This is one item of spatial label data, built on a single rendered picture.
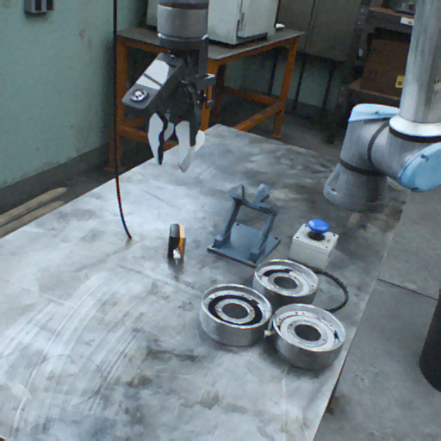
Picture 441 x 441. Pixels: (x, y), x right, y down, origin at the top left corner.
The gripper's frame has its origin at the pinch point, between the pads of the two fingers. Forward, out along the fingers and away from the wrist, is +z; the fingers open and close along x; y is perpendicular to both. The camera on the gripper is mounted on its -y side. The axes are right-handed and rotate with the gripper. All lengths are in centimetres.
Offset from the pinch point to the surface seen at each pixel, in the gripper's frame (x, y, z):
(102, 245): 9.7, -6.1, 16.5
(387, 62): 44, 338, 45
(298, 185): -6, 48, 20
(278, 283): -20.8, 3.1, 17.4
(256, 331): -24.3, -12.9, 14.9
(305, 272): -23.9, 6.5, 15.7
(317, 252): -23.1, 14.5, 16.1
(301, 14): 122, 361, 24
